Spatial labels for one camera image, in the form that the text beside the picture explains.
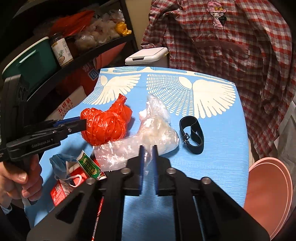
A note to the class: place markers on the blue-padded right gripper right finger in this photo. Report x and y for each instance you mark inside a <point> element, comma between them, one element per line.
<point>155,156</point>

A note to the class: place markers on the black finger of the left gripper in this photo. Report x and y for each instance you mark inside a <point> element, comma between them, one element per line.
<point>71,125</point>

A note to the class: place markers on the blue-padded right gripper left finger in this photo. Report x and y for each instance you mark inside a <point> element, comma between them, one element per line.
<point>141,167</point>

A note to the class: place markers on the red plastic bag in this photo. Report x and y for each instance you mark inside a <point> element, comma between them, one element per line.
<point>105,126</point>

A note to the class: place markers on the clear plastic bag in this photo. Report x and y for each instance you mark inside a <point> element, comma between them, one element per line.
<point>155,129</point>

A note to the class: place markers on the red white milk carton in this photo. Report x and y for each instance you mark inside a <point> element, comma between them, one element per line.
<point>64,187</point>

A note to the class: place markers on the pink plastic trash bin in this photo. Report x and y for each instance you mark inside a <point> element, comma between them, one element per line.
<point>269,194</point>

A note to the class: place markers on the person's left hand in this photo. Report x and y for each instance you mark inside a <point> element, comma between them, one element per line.
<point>17,183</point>

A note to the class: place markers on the red white cardboard box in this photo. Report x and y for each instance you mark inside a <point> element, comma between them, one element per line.
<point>69,103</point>

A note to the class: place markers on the blue face mask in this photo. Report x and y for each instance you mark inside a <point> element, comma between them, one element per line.
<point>63,167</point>

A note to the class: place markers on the green snack wrapper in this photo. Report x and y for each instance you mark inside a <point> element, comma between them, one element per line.
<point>90,168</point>

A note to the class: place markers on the black elastic band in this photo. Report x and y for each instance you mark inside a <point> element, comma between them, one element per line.
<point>192,134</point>

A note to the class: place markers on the green plastic container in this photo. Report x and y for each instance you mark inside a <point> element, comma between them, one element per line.
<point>34,63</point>

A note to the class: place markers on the glass jar with label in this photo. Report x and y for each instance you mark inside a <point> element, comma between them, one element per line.
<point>61,50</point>

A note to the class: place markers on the white lidded bin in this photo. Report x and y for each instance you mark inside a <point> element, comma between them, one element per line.
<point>154,57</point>

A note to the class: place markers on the bagged food on shelf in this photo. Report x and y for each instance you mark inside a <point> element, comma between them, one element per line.
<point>100,31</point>

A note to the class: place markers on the yellow bag on shelf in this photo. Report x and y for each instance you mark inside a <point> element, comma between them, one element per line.
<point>121,29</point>

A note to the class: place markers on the black storage shelf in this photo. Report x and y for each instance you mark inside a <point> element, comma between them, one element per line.
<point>25,22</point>

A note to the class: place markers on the red plaid shirt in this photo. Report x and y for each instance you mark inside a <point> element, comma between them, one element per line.
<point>246,42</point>

